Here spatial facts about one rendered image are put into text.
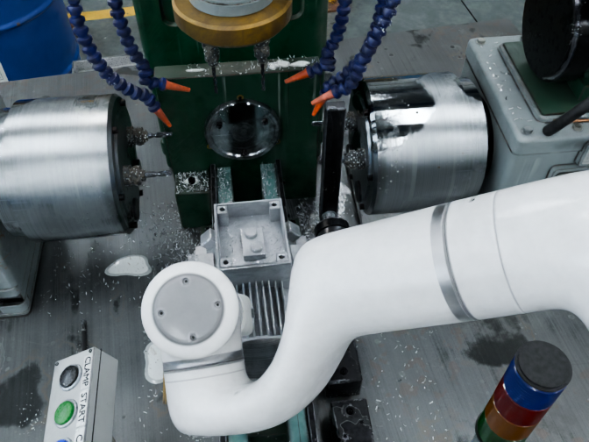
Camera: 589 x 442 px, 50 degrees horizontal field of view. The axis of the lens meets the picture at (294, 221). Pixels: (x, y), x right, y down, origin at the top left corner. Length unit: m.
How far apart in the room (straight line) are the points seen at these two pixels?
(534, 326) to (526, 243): 0.85
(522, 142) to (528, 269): 0.64
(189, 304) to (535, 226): 0.28
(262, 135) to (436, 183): 0.36
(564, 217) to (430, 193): 0.69
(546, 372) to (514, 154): 0.45
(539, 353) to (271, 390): 0.33
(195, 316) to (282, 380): 0.09
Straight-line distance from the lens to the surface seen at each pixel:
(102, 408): 0.87
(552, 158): 1.12
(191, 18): 0.94
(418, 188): 1.09
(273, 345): 1.01
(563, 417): 1.21
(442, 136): 1.07
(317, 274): 0.49
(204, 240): 0.96
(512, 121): 1.09
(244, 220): 0.94
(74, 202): 1.07
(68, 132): 1.07
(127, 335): 1.22
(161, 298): 0.55
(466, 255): 0.44
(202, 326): 0.54
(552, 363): 0.74
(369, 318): 0.48
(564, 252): 0.43
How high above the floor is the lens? 1.83
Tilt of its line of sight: 50 degrees down
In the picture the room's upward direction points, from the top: straight up
